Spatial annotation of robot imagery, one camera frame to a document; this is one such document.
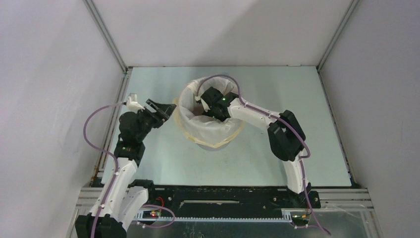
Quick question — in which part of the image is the grey slotted cable duct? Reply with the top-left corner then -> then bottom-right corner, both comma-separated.
132,210 -> 292,223

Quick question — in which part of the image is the translucent cream trash bag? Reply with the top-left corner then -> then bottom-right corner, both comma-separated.
173,76 -> 245,147

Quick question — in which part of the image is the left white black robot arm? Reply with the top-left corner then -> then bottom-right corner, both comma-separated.
74,94 -> 176,238

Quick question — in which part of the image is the grey plastic trash bin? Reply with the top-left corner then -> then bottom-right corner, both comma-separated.
197,142 -> 230,152

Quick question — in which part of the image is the left aluminium floor rail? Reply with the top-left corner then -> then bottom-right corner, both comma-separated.
87,66 -> 133,187

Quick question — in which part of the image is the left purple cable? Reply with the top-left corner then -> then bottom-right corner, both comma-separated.
83,101 -> 176,238

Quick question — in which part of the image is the right aluminium frame post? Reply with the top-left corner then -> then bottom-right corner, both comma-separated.
316,0 -> 360,72

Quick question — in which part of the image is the left aluminium frame post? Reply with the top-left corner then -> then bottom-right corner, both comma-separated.
83,0 -> 128,73

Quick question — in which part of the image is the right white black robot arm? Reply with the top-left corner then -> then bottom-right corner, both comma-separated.
195,87 -> 311,207

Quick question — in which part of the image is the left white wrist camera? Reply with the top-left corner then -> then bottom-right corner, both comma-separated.
125,93 -> 145,113

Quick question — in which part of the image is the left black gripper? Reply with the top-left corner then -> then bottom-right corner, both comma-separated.
136,99 -> 176,142

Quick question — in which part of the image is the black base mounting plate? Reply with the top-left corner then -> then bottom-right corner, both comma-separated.
148,185 -> 321,218

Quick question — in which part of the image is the aluminium frame post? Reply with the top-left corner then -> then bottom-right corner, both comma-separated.
316,0 -> 360,72
83,0 -> 128,73

